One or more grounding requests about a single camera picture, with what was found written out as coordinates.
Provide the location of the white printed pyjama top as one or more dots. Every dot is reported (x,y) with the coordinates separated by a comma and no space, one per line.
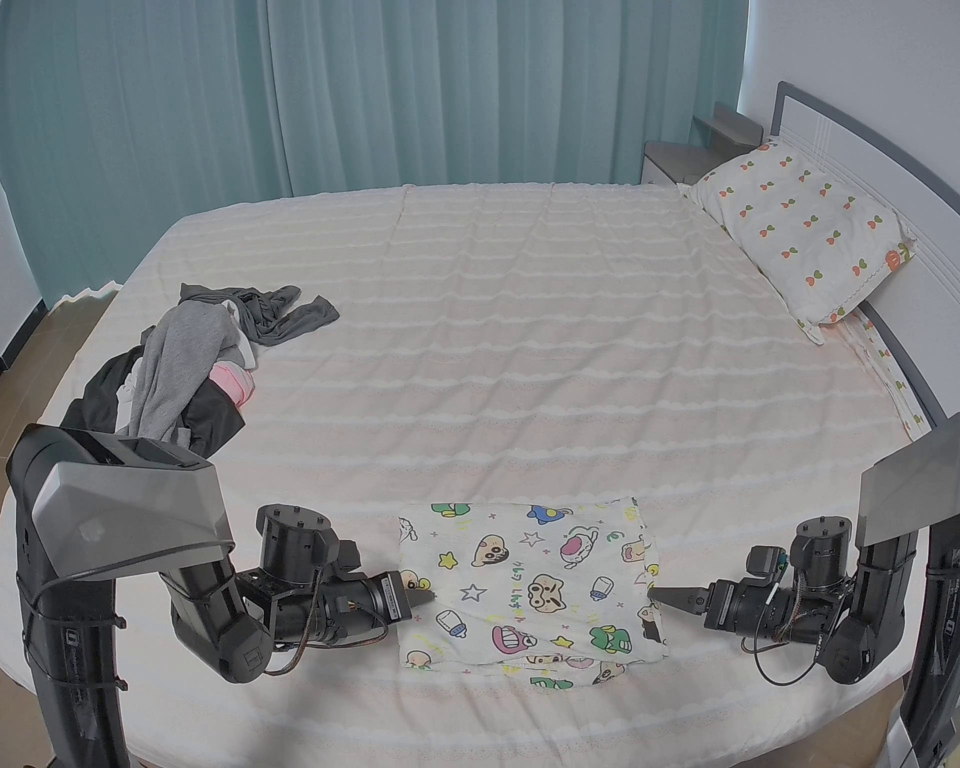
(525,585)

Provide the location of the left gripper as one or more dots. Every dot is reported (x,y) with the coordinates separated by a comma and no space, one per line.
(367,604)

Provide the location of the blue-green curtain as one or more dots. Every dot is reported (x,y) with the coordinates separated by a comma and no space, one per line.
(375,97)

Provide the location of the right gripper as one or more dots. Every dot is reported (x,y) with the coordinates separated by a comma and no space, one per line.
(750,604)

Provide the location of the bed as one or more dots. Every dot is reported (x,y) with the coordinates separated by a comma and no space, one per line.
(525,337)

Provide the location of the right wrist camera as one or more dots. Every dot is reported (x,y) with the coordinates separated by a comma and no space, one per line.
(765,562)

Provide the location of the pile of clothes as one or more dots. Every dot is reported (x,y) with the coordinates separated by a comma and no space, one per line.
(180,360)

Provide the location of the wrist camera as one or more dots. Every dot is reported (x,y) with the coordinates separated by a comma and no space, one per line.
(765,562)
(349,556)

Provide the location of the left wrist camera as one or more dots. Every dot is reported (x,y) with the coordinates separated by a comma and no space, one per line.
(349,556)

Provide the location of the white printed pillow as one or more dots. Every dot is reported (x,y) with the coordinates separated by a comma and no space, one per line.
(810,225)

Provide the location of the grey bedside table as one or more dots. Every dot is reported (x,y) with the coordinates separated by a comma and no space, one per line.
(675,159)

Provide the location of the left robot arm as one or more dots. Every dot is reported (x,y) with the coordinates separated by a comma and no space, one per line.
(112,517)

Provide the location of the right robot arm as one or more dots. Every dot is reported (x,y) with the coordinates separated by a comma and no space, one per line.
(885,585)

